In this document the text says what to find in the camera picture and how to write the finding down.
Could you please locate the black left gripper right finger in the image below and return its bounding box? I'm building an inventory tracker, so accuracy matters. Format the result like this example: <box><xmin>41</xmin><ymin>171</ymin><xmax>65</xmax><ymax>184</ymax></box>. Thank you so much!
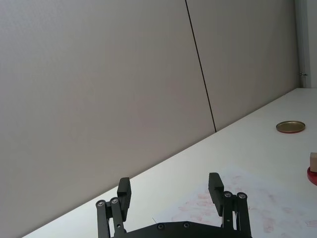
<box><xmin>209</xmin><ymin>173</ymin><xmax>253</xmax><ymax>238</ymax></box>

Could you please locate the white upright frame post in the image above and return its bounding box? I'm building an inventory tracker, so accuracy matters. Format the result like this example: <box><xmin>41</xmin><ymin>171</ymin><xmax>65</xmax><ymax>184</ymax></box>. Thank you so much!
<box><xmin>294</xmin><ymin>0</ymin><xmax>311</xmax><ymax>88</ymax></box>

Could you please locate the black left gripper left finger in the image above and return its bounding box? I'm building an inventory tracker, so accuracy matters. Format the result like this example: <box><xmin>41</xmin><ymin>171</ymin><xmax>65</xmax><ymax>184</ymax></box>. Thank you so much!
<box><xmin>96</xmin><ymin>177</ymin><xmax>132</xmax><ymax>238</ymax></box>

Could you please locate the wooden stamp block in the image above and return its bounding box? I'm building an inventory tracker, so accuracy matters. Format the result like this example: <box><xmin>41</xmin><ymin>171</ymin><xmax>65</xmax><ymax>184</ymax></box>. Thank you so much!
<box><xmin>309</xmin><ymin>152</ymin><xmax>317</xmax><ymax>173</ymax></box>

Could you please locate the round gold tin lid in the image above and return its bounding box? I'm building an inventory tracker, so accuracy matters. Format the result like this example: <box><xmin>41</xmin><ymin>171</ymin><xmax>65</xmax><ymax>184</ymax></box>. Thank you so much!
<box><xmin>276</xmin><ymin>120</ymin><xmax>306</xmax><ymax>134</ymax></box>

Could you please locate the white paper with red prints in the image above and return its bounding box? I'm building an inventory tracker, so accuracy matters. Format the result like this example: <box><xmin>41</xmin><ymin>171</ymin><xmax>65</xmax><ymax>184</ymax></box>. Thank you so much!
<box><xmin>152</xmin><ymin>166</ymin><xmax>317</xmax><ymax>238</ymax></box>

